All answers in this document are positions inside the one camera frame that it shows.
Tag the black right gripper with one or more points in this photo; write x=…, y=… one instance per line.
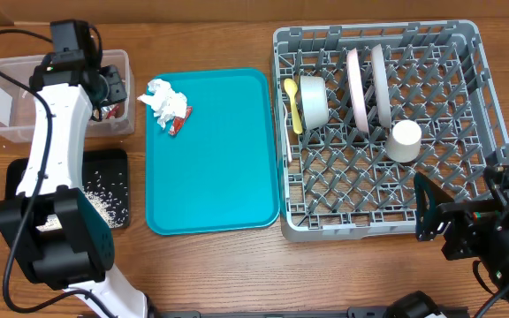
x=467, y=218

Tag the pink plastic utensil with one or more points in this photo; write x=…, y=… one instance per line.
x=287, y=138

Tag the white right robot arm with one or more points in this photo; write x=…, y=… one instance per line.
x=495, y=253

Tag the red sauce packet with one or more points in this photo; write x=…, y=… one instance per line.
x=178, y=122

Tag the gray bowl of grains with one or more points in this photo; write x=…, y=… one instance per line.
x=314, y=101

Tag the clear plastic bin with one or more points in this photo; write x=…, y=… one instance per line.
x=17, y=111

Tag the teal serving tray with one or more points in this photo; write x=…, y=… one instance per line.
x=219, y=173

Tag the foil wrapper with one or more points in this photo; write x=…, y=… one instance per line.
x=105, y=112

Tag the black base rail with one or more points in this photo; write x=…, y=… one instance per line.
x=351, y=312

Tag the black plastic tray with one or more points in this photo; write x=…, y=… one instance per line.
x=108, y=159

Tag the gray dishwasher rack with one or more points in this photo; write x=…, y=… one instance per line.
x=341, y=184

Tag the spilled white grains pile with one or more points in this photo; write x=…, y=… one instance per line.
x=109, y=194

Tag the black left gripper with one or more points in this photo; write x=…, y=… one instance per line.
x=119, y=91

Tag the gray plate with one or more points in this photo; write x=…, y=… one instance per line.
x=381, y=86

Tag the yellow plastic spoon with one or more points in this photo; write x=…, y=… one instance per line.
x=291, y=90

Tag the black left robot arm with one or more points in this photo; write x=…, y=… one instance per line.
x=59, y=244

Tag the white paper cup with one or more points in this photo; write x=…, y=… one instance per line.
x=404, y=141

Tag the white napkin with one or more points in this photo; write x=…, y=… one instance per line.
x=164, y=101

